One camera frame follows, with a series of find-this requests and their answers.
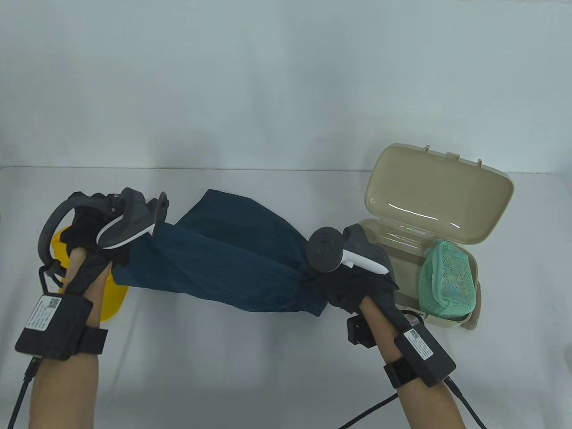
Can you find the person's right hand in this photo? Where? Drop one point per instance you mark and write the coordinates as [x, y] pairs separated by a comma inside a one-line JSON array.
[[353, 288]]

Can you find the person's left hand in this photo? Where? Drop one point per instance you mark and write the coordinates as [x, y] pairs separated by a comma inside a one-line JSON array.
[[89, 263]]

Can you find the yellow cap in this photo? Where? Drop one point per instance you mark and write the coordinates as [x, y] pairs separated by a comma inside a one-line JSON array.
[[111, 299]]

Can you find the green mesh pouch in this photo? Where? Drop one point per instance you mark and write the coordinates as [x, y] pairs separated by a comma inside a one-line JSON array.
[[447, 277]]

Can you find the beige hard-shell suitcase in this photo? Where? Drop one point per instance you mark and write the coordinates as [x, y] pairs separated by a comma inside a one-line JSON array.
[[438, 192]]

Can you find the dark teal shorts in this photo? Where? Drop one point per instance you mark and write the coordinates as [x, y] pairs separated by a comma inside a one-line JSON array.
[[223, 259]]

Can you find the person's left forearm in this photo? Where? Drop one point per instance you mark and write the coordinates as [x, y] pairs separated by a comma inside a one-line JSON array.
[[67, 380]]

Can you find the person's right forearm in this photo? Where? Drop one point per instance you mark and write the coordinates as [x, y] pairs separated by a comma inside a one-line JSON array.
[[415, 397]]

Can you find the grey right hand controller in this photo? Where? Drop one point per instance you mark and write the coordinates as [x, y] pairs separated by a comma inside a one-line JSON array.
[[326, 250]]

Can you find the grey hand controller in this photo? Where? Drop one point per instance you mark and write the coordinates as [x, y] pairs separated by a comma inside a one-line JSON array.
[[326, 250], [129, 219]]

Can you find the grey left hand controller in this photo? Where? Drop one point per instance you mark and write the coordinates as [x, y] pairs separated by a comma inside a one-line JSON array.
[[129, 219]]

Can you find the black left wrist box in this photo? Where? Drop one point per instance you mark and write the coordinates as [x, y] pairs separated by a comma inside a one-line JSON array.
[[53, 326]]

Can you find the black wrist box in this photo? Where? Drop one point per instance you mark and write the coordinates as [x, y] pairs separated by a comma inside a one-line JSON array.
[[53, 326], [424, 353]]

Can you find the black right wrist box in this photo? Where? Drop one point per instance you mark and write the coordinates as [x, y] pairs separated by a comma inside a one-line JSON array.
[[424, 353]]

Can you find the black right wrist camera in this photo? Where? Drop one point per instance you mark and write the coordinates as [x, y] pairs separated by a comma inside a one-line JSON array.
[[359, 330]]

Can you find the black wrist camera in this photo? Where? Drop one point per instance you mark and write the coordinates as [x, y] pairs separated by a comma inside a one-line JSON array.
[[47, 275], [359, 330]]

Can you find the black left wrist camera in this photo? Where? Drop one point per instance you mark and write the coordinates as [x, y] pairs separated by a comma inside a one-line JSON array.
[[47, 275]]

